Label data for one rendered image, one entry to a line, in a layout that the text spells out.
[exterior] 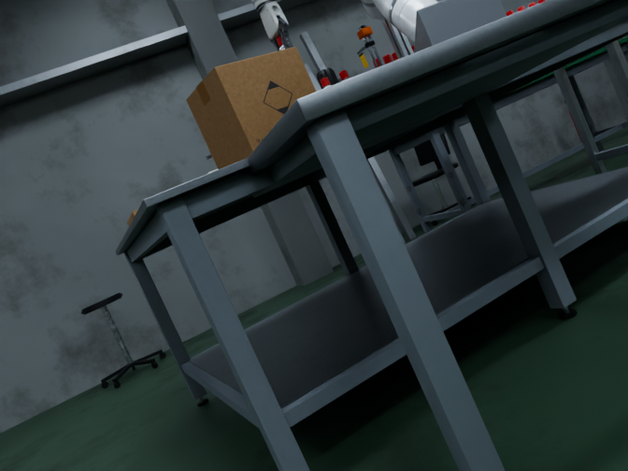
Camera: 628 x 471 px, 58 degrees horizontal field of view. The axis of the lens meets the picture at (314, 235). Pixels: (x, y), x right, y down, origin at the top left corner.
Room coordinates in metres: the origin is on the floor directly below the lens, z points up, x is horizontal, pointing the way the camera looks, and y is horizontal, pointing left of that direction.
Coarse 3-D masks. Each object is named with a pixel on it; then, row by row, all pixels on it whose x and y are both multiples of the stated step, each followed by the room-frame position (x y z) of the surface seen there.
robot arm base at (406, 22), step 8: (400, 0) 1.60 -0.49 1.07; (408, 0) 1.58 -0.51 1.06; (416, 0) 1.57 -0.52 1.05; (424, 0) 1.56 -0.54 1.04; (432, 0) 1.56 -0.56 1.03; (400, 8) 1.60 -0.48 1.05; (408, 8) 1.57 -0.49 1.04; (416, 8) 1.56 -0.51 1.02; (392, 16) 1.63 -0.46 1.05; (400, 16) 1.60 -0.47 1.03; (408, 16) 1.57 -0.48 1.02; (400, 24) 1.61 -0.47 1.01; (408, 24) 1.57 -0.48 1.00; (408, 32) 1.59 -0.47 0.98
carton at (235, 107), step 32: (224, 64) 1.62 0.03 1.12; (256, 64) 1.68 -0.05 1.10; (288, 64) 1.74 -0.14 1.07; (192, 96) 1.76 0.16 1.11; (224, 96) 1.62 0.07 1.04; (256, 96) 1.65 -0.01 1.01; (288, 96) 1.71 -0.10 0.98; (224, 128) 1.68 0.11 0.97; (256, 128) 1.63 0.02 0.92; (224, 160) 1.75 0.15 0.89
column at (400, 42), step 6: (384, 24) 2.23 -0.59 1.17; (390, 24) 2.21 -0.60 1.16; (390, 30) 2.23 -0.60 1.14; (396, 30) 2.20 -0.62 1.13; (390, 36) 2.23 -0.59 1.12; (396, 36) 2.20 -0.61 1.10; (402, 36) 2.21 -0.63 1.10; (396, 42) 2.21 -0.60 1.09; (402, 42) 2.20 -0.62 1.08; (408, 42) 2.22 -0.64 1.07; (396, 48) 2.22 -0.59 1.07; (402, 48) 2.20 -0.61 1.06; (408, 48) 2.21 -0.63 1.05; (396, 54) 2.24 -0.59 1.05; (402, 54) 2.21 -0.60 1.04; (408, 54) 2.22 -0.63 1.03
